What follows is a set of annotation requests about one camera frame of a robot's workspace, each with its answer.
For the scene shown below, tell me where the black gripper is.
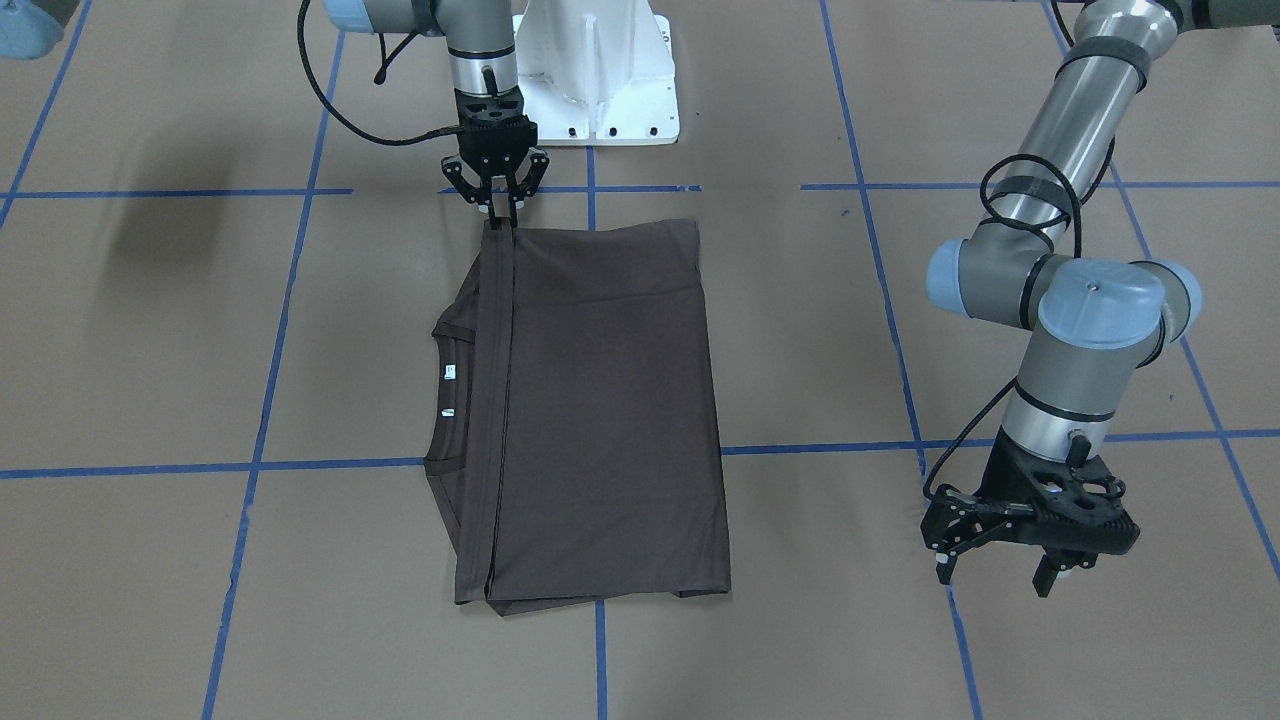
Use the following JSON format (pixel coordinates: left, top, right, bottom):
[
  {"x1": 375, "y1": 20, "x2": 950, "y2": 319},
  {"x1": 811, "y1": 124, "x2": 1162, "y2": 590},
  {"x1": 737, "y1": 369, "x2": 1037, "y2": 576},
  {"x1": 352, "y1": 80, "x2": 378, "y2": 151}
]
[
  {"x1": 442, "y1": 88, "x2": 550, "y2": 231},
  {"x1": 922, "y1": 436, "x2": 1140, "y2": 598}
]

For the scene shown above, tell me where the dark brown t-shirt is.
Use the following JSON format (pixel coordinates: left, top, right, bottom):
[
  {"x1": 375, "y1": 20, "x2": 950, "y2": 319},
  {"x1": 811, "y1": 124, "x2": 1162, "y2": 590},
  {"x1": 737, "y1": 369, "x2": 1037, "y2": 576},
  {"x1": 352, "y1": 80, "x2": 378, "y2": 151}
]
[{"x1": 422, "y1": 219, "x2": 732, "y2": 616}]

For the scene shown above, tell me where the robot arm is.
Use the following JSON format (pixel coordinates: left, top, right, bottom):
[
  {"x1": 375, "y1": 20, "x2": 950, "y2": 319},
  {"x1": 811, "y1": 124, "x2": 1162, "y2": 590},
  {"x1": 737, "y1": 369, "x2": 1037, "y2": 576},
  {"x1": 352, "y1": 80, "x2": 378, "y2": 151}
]
[
  {"x1": 297, "y1": 1, "x2": 549, "y2": 225},
  {"x1": 920, "y1": 1, "x2": 1277, "y2": 597}
]

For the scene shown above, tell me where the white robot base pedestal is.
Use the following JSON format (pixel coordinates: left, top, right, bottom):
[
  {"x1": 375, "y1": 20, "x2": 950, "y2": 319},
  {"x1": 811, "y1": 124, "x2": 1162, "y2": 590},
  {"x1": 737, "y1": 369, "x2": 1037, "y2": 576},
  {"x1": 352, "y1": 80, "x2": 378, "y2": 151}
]
[{"x1": 513, "y1": 1, "x2": 681, "y2": 147}]

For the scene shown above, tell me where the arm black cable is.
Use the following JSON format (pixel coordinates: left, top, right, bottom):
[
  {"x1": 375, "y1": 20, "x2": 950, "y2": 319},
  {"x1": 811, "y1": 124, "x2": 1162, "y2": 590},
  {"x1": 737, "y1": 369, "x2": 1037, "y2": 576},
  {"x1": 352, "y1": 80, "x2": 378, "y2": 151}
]
[
  {"x1": 297, "y1": 0, "x2": 466, "y2": 149},
  {"x1": 920, "y1": 152, "x2": 1085, "y2": 501}
]

